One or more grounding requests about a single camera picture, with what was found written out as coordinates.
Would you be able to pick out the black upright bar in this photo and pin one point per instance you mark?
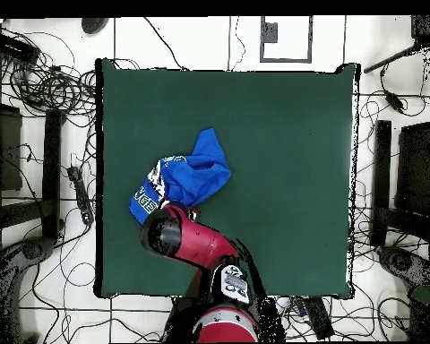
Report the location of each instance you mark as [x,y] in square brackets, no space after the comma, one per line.
[382,161]
[52,172]

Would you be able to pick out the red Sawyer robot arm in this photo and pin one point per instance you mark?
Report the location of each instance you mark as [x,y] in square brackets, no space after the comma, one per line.
[200,243]

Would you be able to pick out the grey rectangular floor frame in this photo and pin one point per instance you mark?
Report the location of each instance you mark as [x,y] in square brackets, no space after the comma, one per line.
[310,39]

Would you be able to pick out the black electronics box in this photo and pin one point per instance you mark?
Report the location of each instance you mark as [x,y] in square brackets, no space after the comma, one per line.
[14,47]

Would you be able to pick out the dark oval shoe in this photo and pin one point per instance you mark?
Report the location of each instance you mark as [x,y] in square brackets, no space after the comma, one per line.
[94,24]

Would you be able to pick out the black round stand base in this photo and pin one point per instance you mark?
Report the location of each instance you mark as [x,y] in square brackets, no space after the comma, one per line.
[34,250]
[403,263]

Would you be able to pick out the dark flat panel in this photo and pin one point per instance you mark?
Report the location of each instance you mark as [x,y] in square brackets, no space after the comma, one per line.
[415,168]
[9,150]

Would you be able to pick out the black power adapter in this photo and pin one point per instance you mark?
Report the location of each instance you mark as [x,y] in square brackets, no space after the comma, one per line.
[395,101]

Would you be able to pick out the black power strip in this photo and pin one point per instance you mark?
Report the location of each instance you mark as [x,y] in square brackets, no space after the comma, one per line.
[80,193]
[319,319]

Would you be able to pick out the blue printed shirt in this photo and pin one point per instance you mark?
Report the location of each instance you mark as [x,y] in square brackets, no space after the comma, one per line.
[193,179]

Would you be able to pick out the dark green table cloth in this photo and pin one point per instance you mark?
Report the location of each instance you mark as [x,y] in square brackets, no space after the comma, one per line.
[272,143]

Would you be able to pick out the black corner equipment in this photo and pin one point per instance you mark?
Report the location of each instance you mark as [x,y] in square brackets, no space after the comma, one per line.
[428,28]

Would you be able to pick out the small grey square plate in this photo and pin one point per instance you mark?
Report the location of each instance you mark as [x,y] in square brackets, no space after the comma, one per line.
[270,33]

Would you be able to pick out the black slanted rod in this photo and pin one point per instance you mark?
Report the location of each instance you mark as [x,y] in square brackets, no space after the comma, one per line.
[390,61]

